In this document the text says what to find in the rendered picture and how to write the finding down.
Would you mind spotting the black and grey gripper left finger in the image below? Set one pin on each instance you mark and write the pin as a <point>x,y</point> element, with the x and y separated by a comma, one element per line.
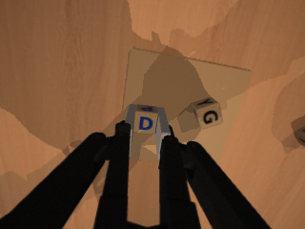
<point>50,204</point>

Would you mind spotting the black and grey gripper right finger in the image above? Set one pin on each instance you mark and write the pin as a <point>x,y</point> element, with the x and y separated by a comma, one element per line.
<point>223,204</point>

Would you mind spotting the tan flat mat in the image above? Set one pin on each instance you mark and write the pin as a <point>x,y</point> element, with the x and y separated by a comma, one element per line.
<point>174,83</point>

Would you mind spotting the tan wooden letter block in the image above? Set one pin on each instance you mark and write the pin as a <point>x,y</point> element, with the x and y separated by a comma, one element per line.
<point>301,136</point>
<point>207,113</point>
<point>145,120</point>

